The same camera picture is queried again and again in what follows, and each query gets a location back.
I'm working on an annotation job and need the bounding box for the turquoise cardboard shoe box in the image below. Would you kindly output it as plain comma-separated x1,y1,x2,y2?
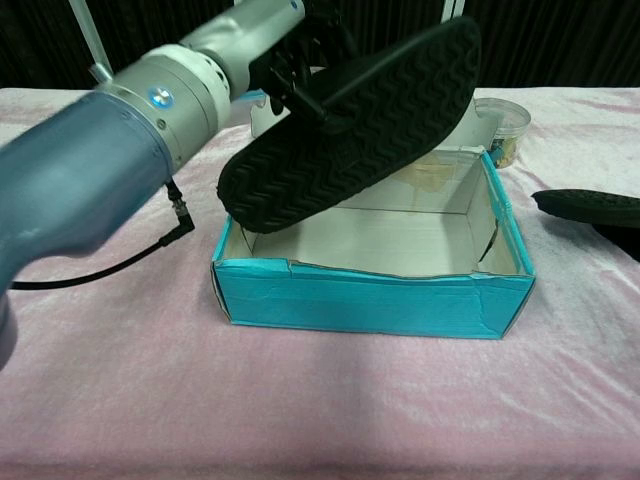
210,94,537,342

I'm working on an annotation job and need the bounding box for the clear cup with coloured pieces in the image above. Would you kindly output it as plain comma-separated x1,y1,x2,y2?
472,97,533,170

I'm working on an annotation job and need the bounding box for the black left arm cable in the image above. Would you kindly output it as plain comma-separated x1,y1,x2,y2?
11,178,197,292

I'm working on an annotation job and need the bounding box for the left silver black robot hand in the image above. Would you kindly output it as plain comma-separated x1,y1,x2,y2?
182,0,359,125

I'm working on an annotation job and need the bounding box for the pink velvet tablecloth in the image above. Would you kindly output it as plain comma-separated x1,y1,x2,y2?
0,85,640,480

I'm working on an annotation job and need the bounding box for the black sandal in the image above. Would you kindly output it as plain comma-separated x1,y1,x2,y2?
530,188,640,263
215,14,483,236

